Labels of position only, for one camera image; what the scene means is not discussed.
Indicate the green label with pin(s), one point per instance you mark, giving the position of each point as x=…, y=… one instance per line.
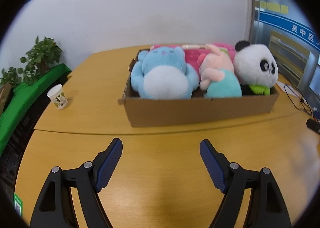
x=18, y=204

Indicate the light blue plush toy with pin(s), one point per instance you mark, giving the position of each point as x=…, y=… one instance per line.
x=162, y=82

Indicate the grey metal frame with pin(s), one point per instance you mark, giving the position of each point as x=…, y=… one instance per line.
x=308, y=67

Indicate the blue banner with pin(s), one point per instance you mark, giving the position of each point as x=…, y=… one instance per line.
x=287, y=24

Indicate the pink plush bear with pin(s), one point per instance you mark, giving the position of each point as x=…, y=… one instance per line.
x=191, y=59

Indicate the green cloth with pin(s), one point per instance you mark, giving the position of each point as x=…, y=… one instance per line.
x=37, y=87

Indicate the large green potted plant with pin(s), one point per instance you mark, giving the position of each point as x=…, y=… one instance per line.
x=42, y=55

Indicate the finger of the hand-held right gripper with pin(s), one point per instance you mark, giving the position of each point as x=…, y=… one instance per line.
x=312, y=124

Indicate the panda plush toy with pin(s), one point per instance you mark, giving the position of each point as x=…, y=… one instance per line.
x=250, y=65

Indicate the yellow sticky note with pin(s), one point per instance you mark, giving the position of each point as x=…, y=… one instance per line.
x=284, y=9
x=273, y=7
x=263, y=5

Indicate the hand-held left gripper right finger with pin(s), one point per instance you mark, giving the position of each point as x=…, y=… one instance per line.
x=212, y=165

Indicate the brown cardboard box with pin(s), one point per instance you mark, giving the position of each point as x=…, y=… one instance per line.
x=187, y=113

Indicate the white paper sheet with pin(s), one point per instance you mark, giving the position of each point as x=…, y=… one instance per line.
x=281, y=87

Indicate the printed paper cup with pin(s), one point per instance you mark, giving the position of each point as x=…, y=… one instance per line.
x=58, y=98

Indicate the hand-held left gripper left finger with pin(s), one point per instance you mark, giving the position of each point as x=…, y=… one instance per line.
x=110, y=165

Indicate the small green potted plant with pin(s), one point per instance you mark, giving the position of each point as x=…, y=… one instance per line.
x=11, y=77

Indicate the pink pig plush toy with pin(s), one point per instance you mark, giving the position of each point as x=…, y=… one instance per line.
x=222, y=85

